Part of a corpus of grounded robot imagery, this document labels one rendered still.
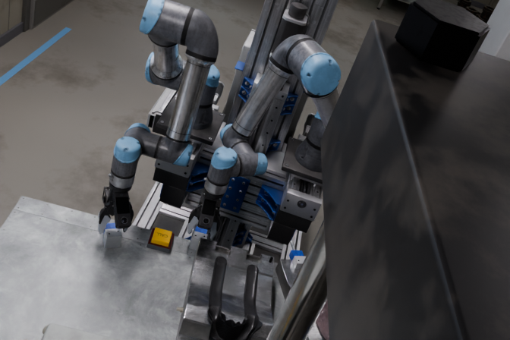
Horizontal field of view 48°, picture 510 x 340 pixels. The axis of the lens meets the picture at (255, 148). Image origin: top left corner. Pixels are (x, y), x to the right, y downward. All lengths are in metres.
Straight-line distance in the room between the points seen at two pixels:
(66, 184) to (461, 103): 2.95
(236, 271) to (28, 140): 2.10
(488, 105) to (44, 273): 1.50
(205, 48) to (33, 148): 2.09
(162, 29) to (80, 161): 1.96
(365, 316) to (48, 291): 1.44
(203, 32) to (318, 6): 0.55
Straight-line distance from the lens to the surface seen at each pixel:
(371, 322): 0.48
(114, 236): 1.94
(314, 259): 0.88
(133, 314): 1.82
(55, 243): 1.97
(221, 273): 1.87
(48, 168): 3.51
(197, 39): 1.71
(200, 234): 2.02
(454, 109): 0.60
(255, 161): 1.86
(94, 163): 3.58
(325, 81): 1.72
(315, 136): 2.13
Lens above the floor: 2.23
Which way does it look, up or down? 33 degrees down
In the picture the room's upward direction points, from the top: 20 degrees clockwise
